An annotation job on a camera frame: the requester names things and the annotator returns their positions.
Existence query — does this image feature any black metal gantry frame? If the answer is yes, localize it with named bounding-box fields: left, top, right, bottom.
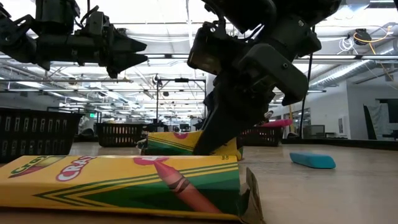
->
left=155, top=77, right=208, bottom=125

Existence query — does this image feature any black ceiling-mounted device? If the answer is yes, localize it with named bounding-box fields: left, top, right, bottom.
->
left=354, top=28, right=373, bottom=46

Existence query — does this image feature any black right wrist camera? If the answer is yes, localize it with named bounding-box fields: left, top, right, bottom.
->
left=187, top=21, right=246, bottom=76

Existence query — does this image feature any grey metal cabinet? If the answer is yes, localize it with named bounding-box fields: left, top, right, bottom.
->
left=303, top=124, right=326, bottom=139

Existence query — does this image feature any blue rectangular eraser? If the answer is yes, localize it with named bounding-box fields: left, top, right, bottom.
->
left=289, top=151, right=337, bottom=170

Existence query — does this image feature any yellow overhead cable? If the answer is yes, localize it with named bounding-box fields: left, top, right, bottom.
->
left=353, top=26, right=394, bottom=83

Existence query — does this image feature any black slotted plastic basket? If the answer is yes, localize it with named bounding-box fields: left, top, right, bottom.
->
left=95, top=122, right=147, bottom=148
left=236, top=126, right=284, bottom=147
left=0, top=107, right=84, bottom=164

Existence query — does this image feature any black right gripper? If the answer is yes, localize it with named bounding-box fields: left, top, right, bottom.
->
left=192, top=18, right=322, bottom=156

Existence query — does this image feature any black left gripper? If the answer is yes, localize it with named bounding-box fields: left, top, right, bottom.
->
left=36, top=12, right=149, bottom=79

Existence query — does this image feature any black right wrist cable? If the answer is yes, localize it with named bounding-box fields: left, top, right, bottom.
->
left=299, top=26, right=314, bottom=139

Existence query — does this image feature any dark wall hanging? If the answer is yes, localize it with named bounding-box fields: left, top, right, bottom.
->
left=363, top=98, right=398, bottom=141

